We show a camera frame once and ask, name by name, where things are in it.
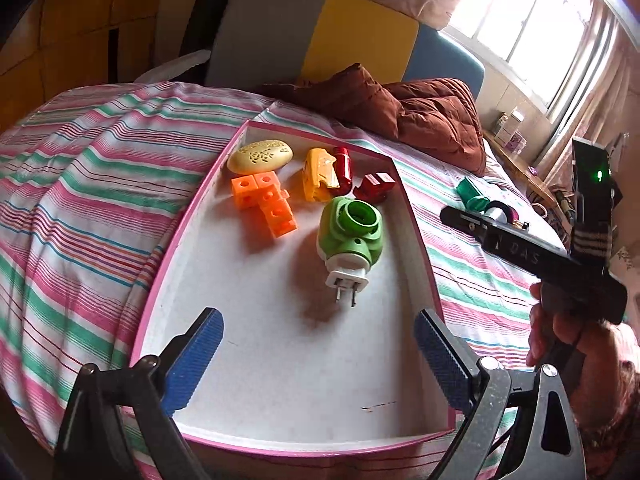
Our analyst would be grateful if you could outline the black rolled mat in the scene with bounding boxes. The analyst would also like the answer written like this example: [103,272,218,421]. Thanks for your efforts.
[180,0,246,61]

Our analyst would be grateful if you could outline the striped blanket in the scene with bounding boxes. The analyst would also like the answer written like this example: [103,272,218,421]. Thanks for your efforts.
[0,81,571,480]

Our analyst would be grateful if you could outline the yellow orange clip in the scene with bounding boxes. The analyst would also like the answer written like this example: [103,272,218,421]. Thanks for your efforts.
[302,147,341,203]

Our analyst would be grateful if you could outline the green plastic holder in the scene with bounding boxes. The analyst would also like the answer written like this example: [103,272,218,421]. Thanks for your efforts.
[456,176,493,211]

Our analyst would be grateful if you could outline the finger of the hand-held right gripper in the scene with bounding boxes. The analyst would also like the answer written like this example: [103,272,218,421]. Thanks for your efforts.
[440,207,501,248]

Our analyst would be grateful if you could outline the dark cylinder container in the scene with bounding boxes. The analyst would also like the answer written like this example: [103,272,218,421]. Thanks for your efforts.
[482,200,513,223]

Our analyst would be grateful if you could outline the cream oval case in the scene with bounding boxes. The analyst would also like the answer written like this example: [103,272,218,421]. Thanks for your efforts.
[227,139,294,176]

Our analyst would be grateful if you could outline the wooden bedside shelf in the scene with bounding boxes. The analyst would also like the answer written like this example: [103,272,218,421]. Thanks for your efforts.
[482,127,556,206]

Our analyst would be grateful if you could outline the white box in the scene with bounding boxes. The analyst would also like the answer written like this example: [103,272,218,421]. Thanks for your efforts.
[494,110,526,143]

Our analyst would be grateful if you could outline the wooden wardrobe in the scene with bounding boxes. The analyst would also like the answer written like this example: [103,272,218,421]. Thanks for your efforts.
[0,0,168,136]

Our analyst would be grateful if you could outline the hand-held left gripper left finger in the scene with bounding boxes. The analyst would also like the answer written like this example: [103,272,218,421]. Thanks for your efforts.
[52,306,226,480]

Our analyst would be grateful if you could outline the window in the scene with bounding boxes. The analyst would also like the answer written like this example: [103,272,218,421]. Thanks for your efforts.
[445,0,601,121]

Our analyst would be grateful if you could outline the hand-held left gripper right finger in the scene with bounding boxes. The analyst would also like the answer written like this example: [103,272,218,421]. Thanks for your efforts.
[414,308,586,480]

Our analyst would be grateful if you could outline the green plug-in device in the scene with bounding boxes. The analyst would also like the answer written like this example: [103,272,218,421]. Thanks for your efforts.
[317,196,385,309]

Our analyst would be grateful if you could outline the white padded object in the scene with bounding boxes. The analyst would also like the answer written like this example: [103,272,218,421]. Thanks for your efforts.
[134,50,213,83]

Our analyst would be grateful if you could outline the red toy block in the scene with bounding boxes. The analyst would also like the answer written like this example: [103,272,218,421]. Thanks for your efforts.
[353,172,397,205]

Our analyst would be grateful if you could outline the brown quilted jacket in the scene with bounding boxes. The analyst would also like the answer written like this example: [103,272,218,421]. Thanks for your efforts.
[260,62,488,178]

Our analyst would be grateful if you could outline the orange building blocks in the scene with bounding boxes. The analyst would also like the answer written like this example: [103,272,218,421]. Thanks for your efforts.
[231,171,298,238]

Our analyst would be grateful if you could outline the person's right hand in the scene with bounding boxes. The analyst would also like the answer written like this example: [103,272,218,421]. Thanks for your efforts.
[526,282,626,401]

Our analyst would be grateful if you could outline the red cylinder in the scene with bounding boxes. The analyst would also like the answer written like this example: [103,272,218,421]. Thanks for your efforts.
[327,146,355,196]

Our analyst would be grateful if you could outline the person's right forearm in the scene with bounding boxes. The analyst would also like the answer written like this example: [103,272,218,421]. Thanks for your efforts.
[565,322,640,478]

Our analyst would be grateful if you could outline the grey yellow blue headboard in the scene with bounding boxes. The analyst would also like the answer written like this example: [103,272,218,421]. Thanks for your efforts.
[204,0,486,98]

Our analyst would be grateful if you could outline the pink-rimmed white tray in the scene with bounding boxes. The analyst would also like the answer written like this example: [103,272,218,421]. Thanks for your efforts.
[129,120,458,458]

